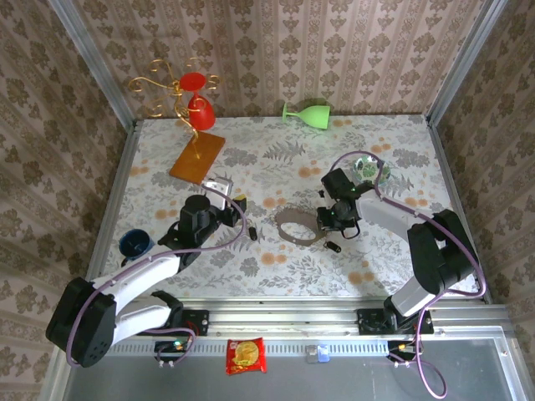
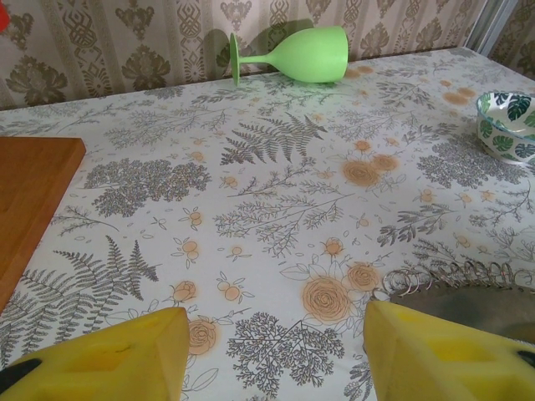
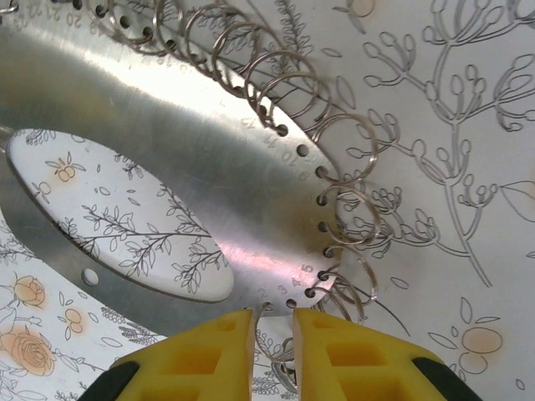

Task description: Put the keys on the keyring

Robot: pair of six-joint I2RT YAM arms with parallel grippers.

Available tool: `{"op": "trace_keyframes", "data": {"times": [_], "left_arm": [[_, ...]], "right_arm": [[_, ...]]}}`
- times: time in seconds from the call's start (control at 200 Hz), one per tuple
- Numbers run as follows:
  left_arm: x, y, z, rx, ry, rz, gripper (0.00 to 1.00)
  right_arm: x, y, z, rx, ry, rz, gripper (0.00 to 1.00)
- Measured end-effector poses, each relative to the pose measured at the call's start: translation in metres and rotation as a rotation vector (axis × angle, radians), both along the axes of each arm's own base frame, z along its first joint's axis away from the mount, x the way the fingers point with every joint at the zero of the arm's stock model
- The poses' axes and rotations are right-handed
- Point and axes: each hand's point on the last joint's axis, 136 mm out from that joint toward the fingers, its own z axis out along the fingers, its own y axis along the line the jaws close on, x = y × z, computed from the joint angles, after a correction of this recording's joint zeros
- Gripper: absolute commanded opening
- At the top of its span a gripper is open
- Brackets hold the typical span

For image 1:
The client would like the leaf pattern bowl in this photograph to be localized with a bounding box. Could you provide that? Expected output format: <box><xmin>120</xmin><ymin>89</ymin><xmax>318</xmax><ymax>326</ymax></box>
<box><xmin>353</xmin><ymin>155</ymin><xmax>393</xmax><ymax>187</ymax></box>

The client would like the blue mug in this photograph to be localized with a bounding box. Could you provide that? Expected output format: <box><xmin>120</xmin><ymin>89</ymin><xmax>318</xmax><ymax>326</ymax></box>
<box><xmin>118</xmin><ymin>228</ymin><xmax>159</xmax><ymax>268</ymax></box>

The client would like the green wine glass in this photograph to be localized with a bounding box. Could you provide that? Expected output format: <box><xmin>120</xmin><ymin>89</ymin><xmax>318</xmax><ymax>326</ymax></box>
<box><xmin>280</xmin><ymin>102</ymin><xmax>333</xmax><ymax>132</ymax></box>

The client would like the red wine glass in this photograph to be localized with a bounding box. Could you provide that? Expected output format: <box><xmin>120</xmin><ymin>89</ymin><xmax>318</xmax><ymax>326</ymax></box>
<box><xmin>179</xmin><ymin>71</ymin><xmax>217</xmax><ymax>131</ymax></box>

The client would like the black connector board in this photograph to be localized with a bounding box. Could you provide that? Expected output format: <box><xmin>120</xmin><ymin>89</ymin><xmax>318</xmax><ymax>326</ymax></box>
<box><xmin>386</xmin><ymin>340</ymin><xmax>423</xmax><ymax>363</ymax></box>
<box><xmin>154</xmin><ymin>340</ymin><xmax>189</xmax><ymax>363</ymax></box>

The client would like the red snack packet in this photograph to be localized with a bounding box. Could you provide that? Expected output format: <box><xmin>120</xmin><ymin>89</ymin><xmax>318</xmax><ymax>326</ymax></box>
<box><xmin>225</xmin><ymin>336</ymin><xmax>268</xmax><ymax>376</ymax></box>

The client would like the small blue and grey packet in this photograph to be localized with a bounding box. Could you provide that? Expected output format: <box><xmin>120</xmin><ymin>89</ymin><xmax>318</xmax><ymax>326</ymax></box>
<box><xmin>304</xmin><ymin>344</ymin><xmax>330</xmax><ymax>363</ymax></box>

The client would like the grey metal panel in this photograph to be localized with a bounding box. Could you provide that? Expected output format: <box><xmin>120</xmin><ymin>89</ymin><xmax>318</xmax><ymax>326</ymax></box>
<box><xmin>62</xmin><ymin>354</ymin><xmax>517</xmax><ymax>401</ymax></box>

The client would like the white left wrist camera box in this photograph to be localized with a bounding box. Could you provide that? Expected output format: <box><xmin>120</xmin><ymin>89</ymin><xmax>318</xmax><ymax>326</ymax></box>
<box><xmin>199</xmin><ymin>176</ymin><xmax>235</xmax><ymax>210</ymax></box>

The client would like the gold wire rack, wooden base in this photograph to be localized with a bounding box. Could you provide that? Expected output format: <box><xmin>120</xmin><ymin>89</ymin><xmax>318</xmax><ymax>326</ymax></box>
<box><xmin>127</xmin><ymin>58</ymin><xmax>227</xmax><ymax>185</ymax></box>

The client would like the aluminium side rail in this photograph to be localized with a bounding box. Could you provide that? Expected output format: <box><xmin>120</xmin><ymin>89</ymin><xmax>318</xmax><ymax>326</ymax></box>
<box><xmin>425</xmin><ymin>119</ymin><xmax>494</xmax><ymax>306</ymax></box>
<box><xmin>77</xmin><ymin>119</ymin><xmax>141</xmax><ymax>308</ymax></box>

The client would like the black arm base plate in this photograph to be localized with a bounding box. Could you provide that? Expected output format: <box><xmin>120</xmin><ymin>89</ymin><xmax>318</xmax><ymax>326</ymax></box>
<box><xmin>135</xmin><ymin>308</ymin><xmax>211</xmax><ymax>337</ymax></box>
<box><xmin>355</xmin><ymin>307</ymin><xmax>435</xmax><ymax>336</ymax></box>

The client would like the wide aluminium mounting rail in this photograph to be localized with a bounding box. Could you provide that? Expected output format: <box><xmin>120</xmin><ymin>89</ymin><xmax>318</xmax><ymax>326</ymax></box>
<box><xmin>58</xmin><ymin>303</ymin><xmax>513</xmax><ymax>338</ymax></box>

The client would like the grey slotted cable duct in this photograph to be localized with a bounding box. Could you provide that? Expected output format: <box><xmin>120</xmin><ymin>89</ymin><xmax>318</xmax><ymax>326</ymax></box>
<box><xmin>73</xmin><ymin>338</ymin><xmax>392</xmax><ymax>357</ymax></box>

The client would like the aluminium frame post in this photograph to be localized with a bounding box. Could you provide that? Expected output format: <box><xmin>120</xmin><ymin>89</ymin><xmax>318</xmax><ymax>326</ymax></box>
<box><xmin>48</xmin><ymin>0</ymin><xmax>139</xmax><ymax>126</ymax></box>
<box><xmin>424</xmin><ymin>0</ymin><xmax>502</xmax><ymax>126</ymax></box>

